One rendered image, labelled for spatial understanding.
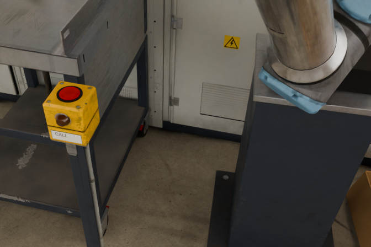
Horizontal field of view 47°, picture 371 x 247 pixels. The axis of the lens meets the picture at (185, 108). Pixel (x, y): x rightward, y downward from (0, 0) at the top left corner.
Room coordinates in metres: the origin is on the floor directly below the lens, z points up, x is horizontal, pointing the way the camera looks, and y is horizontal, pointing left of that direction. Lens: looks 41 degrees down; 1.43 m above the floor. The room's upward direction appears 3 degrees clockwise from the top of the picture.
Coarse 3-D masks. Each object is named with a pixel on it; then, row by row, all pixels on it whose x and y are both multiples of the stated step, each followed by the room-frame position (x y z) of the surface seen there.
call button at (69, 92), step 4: (64, 88) 0.64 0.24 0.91; (68, 88) 0.65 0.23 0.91; (72, 88) 0.65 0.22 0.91; (76, 88) 0.65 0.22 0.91; (60, 92) 0.63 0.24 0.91; (64, 92) 0.63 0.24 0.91; (68, 92) 0.63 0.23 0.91; (72, 92) 0.63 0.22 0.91; (76, 92) 0.63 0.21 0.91; (60, 96) 0.62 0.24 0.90; (64, 96) 0.62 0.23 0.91; (68, 96) 0.62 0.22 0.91; (72, 96) 0.62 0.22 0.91; (76, 96) 0.63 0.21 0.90
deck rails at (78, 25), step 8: (88, 0) 1.00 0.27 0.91; (96, 0) 1.05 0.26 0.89; (104, 0) 1.11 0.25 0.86; (80, 8) 0.95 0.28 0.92; (88, 8) 1.00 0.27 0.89; (96, 8) 1.05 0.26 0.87; (80, 16) 0.95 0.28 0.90; (88, 16) 0.99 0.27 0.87; (96, 16) 1.04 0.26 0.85; (72, 24) 0.90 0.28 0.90; (80, 24) 0.94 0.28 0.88; (88, 24) 0.99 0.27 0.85; (64, 32) 0.85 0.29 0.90; (72, 32) 0.89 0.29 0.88; (80, 32) 0.93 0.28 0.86; (64, 40) 0.85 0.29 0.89; (72, 40) 0.89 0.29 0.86; (56, 48) 0.87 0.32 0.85; (64, 48) 0.84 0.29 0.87; (72, 48) 0.87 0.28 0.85
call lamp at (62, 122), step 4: (60, 112) 0.59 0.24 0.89; (56, 116) 0.59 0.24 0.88; (60, 116) 0.59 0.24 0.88; (64, 116) 0.59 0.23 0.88; (68, 116) 0.59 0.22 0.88; (56, 120) 0.58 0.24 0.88; (60, 120) 0.58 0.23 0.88; (64, 120) 0.58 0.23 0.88; (68, 120) 0.59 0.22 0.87; (60, 124) 0.58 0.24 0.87; (64, 124) 0.58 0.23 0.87; (68, 124) 0.59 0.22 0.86
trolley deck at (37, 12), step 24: (0, 0) 1.10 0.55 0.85; (24, 0) 1.11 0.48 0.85; (48, 0) 1.12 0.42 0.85; (72, 0) 1.13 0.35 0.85; (120, 0) 1.15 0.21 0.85; (0, 24) 0.97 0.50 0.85; (24, 24) 0.98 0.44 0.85; (48, 24) 0.98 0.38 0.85; (96, 24) 1.00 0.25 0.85; (0, 48) 0.87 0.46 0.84; (24, 48) 0.87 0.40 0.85; (48, 48) 0.87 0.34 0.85; (96, 48) 0.94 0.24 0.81; (72, 72) 0.84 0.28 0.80
